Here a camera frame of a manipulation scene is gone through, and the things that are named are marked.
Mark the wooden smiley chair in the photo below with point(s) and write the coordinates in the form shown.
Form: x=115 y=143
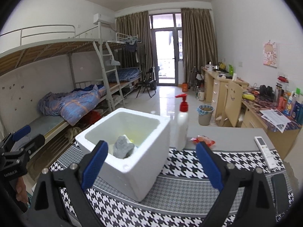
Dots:
x=232 y=115

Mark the far blue bedding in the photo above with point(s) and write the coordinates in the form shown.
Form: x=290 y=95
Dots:
x=124 y=75

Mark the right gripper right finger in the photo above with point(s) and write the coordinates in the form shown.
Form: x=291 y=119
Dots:
x=209 y=164

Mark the orange bag on floor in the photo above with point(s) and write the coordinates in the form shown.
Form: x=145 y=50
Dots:
x=184 y=87

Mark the houndstooth table cloth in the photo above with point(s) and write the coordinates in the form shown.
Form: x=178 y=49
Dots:
x=181 y=196

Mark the red-capped white pump bottle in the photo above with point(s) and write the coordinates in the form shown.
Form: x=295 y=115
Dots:
x=181 y=123

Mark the glass balcony door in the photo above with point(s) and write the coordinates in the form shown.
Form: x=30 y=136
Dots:
x=166 y=39

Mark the brown curtain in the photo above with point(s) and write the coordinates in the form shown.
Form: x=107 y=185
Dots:
x=199 y=42
x=135 y=30

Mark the grey knitted sock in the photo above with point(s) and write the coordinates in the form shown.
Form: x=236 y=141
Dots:
x=123 y=146

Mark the far wooden desk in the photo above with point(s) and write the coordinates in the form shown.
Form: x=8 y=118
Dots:
x=215 y=91

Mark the anime wall poster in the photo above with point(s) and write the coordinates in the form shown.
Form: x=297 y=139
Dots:
x=270 y=54

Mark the white air-conditioner remote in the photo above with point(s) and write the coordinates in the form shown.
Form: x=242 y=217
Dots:
x=265 y=151

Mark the metal bunk bed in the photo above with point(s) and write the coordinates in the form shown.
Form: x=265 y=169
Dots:
x=38 y=60

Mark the white foam box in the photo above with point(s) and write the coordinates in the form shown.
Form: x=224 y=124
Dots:
x=138 y=146

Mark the white bunk ladder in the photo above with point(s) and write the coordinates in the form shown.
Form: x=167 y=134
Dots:
x=104 y=50

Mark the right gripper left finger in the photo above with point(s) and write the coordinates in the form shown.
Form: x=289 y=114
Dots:
x=91 y=164

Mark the right brown curtain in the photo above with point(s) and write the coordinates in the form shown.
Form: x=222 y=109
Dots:
x=199 y=42

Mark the printed paper sheet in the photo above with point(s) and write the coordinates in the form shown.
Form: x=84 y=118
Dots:
x=276 y=118

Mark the wooden desk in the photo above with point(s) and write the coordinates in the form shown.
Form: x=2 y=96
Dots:
x=215 y=91
x=282 y=141

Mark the person's left hand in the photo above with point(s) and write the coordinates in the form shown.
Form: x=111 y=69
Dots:
x=21 y=193

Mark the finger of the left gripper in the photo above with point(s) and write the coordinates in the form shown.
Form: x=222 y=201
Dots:
x=24 y=131
x=33 y=145

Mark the black folding chair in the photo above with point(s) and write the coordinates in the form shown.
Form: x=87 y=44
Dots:
x=148 y=83

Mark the near wooden desk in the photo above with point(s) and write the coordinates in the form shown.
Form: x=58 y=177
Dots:
x=282 y=141

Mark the red snack packet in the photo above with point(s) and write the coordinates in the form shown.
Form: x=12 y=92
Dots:
x=204 y=139

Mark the grey waste bin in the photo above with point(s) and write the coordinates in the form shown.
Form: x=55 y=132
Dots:
x=204 y=114

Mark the wall air conditioner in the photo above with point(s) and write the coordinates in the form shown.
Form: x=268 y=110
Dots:
x=103 y=19

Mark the blue plaid quilt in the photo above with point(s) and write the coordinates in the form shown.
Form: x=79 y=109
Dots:
x=72 y=106

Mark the black smartphone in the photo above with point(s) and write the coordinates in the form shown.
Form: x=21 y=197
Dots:
x=280 y=193

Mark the left brown curtain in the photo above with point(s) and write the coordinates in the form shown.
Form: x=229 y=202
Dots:
x=135 y=30

